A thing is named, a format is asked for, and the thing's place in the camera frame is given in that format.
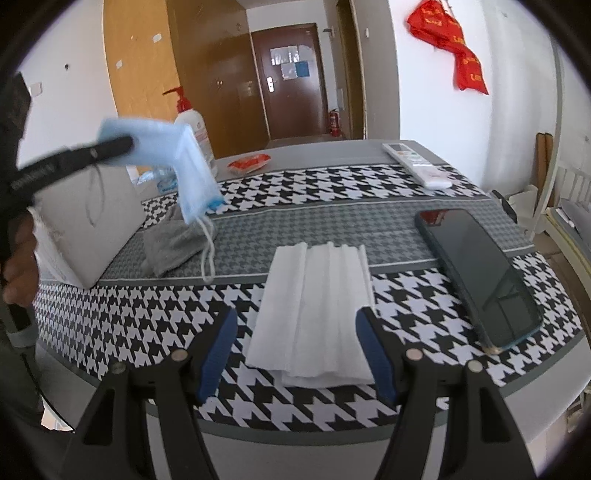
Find red hanging bags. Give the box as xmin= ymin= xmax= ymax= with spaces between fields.
xmin=406 ymin=0 xmax=489 ymax=95

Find black smartphone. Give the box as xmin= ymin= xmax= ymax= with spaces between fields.
xmin=414 ymin=209 xmax=544 ymax=355

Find white metal bunk bed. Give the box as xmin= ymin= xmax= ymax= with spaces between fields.
xmin=531 ymin=46 xmax=591 ymax=259

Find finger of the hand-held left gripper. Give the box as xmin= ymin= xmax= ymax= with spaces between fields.
xmin=69 ymin=135 xmax=134 ymax=163

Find white paper tissue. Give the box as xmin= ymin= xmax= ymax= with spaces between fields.
xmin=245 ymin=242 xmax=376 ymax=387

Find white pump bottle red cap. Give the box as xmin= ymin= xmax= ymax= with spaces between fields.
xmin=163 ymin=86 xmax=218 ymax=178

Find red snack packet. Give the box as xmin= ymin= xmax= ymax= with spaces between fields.
xmin=228 ymin=154 xmax=271 ymax=174

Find leaning wooden boards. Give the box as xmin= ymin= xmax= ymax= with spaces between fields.
xmin=536 ymin=132 xmax=555 ymax=188

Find person's left hand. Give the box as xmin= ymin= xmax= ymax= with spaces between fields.
xmin=0 ymin=210 xmax=40 ymax=305

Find black table clip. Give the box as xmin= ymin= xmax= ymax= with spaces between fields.
xmin=492 ymin=189 xmax=519 ymax=219

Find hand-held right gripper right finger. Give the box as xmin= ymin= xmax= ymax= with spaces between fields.
xmin=355 ymin=305 xmax=536 ymax=480

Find blue spray bottle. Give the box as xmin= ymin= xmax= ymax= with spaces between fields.
xmin=154 ymin=168 xmax=180 ymax=195

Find wooden side doorway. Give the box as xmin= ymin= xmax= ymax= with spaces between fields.
xmin=336 ymin=0 xmax=368 ymax=140

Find blue face mask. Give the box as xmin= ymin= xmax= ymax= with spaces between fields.
xmin=97 ymin=117 xmax=227 ymax=284

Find grey towel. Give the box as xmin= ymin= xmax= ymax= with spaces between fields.
xmin=142 ymin=217 xmax=211 ymax=278

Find white remote control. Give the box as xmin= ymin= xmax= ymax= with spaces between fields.
xmin=382 ymin=142 xmax=453 ymax=188

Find wooden wardrobe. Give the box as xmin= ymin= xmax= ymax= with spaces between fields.
xmin=102 ymin=0 xmax=271 ymax=160

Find houndstooth table cloth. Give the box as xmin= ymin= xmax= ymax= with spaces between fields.
xmin=34 ymin=164 xmax=585 ymax=432

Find dark brown door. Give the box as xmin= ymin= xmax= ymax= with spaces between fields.
xmin=250 ymin=23 xmax=329 ymax=140

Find white foam box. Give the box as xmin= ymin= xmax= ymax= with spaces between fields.
xmin=32 ymin=164 xmax=144 ymax=291

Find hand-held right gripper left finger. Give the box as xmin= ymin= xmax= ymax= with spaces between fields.
xmin=60 ymin=307 xmax=238 ymax=480

